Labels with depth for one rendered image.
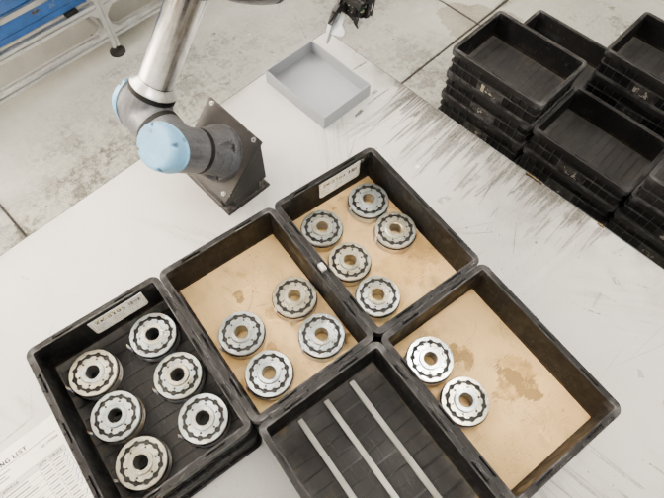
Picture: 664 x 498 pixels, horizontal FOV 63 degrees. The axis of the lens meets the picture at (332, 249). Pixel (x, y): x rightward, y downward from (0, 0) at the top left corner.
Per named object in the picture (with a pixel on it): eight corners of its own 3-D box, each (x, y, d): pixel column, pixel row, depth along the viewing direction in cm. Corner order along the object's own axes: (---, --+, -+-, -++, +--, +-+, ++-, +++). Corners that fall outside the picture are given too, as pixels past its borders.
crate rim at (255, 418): (158, 277, 119) (155, 273, 117) (272, 209, 128) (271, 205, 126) (256, 428, 105) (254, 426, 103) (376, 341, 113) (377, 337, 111)
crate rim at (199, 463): (28, 355, 111) (23, 352, 109) (158, 278, 119) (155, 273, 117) (115, 532, 96) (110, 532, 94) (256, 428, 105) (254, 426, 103)
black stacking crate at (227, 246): (171, 294, 128) (157, 274, 118) (275, 230, 136) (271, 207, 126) (261, 435, 113) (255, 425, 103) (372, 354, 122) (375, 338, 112)
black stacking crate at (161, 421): (50, 368, 119) (25, 353, 109) (169, 294, 128) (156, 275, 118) (131, 530, 105) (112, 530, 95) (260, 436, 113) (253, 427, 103)
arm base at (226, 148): (191, 160, 149) (164, 158, 141) (214, 113, 144) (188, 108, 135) (226, 192, 144) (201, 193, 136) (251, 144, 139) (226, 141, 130)
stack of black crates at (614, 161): (504, 182, 225) (532, 127, 194) (545, 141, 235) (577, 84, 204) (586, 241, 212) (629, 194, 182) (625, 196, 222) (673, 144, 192)
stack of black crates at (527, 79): (430, 128, 237) (451, 47, 197) (471, 93, 247) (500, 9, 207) (503, 182, 224) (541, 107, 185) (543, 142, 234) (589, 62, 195)
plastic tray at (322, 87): (266, 82, 174) (265, 70, 170) (311, 51, 181) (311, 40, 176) (324, 129, 165) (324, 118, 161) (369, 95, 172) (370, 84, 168)
